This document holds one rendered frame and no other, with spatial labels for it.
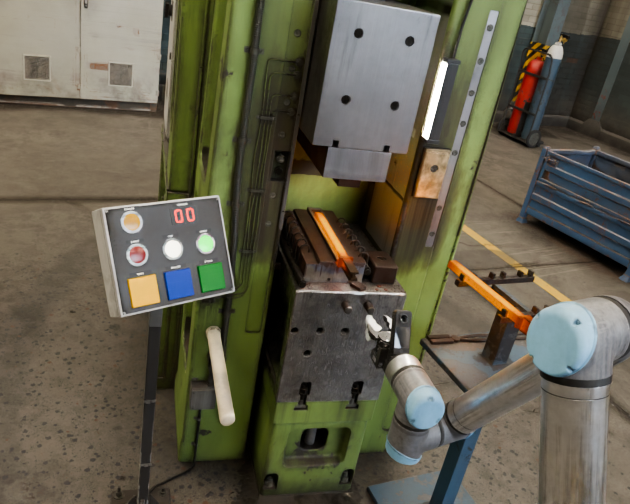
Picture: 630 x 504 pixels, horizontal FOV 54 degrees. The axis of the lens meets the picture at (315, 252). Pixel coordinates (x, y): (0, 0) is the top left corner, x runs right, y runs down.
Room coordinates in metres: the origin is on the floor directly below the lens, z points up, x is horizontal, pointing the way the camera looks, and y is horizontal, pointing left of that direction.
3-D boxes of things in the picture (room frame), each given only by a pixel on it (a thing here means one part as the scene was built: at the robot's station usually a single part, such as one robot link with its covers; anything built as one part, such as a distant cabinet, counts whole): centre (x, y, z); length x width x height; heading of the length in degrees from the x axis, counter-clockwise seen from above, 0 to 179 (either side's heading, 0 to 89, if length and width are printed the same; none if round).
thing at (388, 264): (1.89, -0.23, 0.95); 0.12 x 0.08 x 0.06; 18
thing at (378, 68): (1.99, -0.05, 1.56); 0.42 x 0.39 x 0.40; 18
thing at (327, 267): (1.97, -0.01, 0.96); 0.42 x 0.20 x 0.09; 18
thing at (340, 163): (1.97, -0.01, 1.32); 0.42 x 0.20 x 0.10; 18
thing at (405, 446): (1.18, -0.31, 0.86); 0.12 x 0.09 x 0.12; 125
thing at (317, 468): (2.00, -0.06, 0.23); 0.55 x 0.37 x 0.47; 18
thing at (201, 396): (1.77, 0.30, 0.36); 0.09 x 0.07 x 0.12; 108
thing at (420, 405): (1.18, -0.30, 0.98); 0.12 x 0.09 x 0.10; 18
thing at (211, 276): (1.50, 0.27, 1.01); 0.07 x 0.05 x 0.07; 133
